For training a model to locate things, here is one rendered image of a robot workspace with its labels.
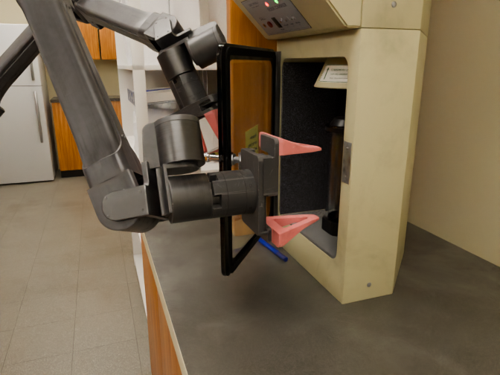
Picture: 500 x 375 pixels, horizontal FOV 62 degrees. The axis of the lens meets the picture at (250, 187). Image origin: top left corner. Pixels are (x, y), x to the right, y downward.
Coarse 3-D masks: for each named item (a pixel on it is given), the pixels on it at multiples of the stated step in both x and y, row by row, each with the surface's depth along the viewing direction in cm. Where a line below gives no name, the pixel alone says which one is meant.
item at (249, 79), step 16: (240, 64) 72; (256, 64) 80; (240, 80) 73; (256, 80) 80; (240, 96) 73; (256, 96) 81; (240, 112) 74; (256, 112) 82; (240, 128) 75; (256, 128) 83; (240, 144) 75; (256, 144) 84; (224, 224) 71; (240, 224) 79; (224, 240) 72; (240, 240) 80; (224, 256) 73; (224, 272) 74
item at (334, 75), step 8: (328, 64) 78; (336, 64) 76; (344, 64) 75; (328, 72) 77; (336, 72) 75; (344, 72) 74; (320, 80) 79; (328, 80) 76; (336, 80) 75; (344, 80) 74; (328, 88) 76; (336, 88) 75; (344, 88) 74
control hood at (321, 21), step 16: (240, 0) 83; (304, 0) 64; (320, 0) 61; (336, 0) 60; (352, 0) 61; (304, 16) 69; (320, 16) 65; (336, 16) 62; (352, 16) 62; (288, 32) 79; (304, 32) 74; (320, 32) 71
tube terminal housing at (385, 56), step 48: (384, 0) 63; (288, 48) 87; (336, 48) 70; (384, 48) 65; (384, 96) 67; (384, 144) 70; (384, 192) 72; (384, 240) 75; (336, 288) 77; (384, 288) 78
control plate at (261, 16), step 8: (248, 0) 80; (256, 0) 77; (264, 0) 75; (272, 0) 72; (280, 0) 70; (288, 0) 68; (248, 8) 83; (256, 8) 80; (264, 8) 78; (272, 8) 75; (280, 8) 73; (288, 8) 71; (296, 8) 69; (256, 16) 84; (264, 16) 81; (272, 16) 78; (280, 16) 76; (288, 16) 73; (296, 16) 71; (272, 24) 81; (288, 24) 76; (296, 24) 73; (304, 24) 71; (272, 32) 84; (280, 32) 82
